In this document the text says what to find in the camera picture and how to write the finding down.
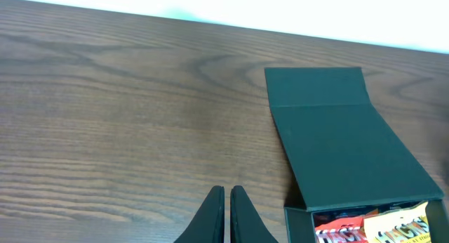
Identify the yellow nuts snack bag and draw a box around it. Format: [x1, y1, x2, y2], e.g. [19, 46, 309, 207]
[363, 202, 431, 243]

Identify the red Maltesers bag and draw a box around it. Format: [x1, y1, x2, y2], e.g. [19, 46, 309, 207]
[314, 209, 379, 243]

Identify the black gift box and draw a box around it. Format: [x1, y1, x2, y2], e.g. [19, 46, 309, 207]
[264, 67, 448, 242]

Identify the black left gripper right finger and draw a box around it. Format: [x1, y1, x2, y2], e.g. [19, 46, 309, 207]
[230, 185, 278, 243]

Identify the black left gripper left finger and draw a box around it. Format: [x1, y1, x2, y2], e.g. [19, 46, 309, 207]
[175, 185, 225, 243]

